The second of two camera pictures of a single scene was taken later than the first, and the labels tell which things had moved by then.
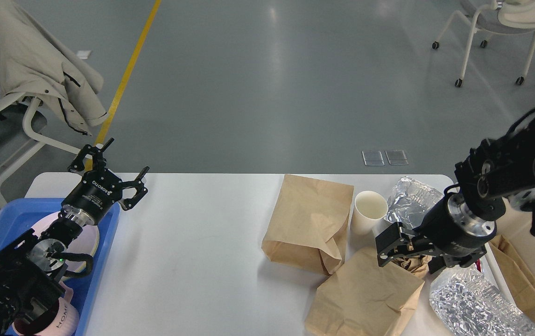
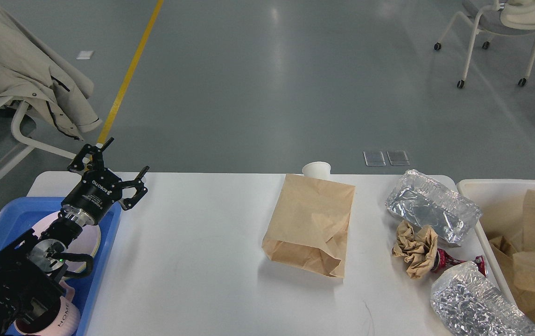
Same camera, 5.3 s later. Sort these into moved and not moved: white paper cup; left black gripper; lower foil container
Moved: white paper cup
Not moved: lower foil container; left black gripper
